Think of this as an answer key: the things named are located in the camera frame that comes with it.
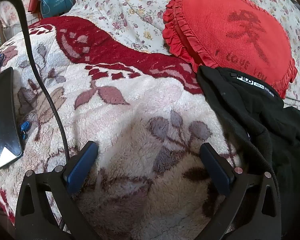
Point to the blue zipper pull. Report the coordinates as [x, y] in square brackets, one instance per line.
[25, 128]

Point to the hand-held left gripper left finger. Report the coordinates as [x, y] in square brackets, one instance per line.
[81, 168]

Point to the floral print bedsheet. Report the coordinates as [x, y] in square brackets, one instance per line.
[130, 10]

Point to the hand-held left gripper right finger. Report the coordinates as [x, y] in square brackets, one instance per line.
[216, 170]

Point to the black pants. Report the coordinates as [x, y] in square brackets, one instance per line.
[252, 110]

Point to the red heart-shaped ruffled pillow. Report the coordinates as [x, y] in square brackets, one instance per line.
[215, 25]

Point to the red and cream plush blanket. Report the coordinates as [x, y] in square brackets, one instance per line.
[115, 120]

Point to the black smartphone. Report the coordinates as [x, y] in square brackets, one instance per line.
[2, 120]

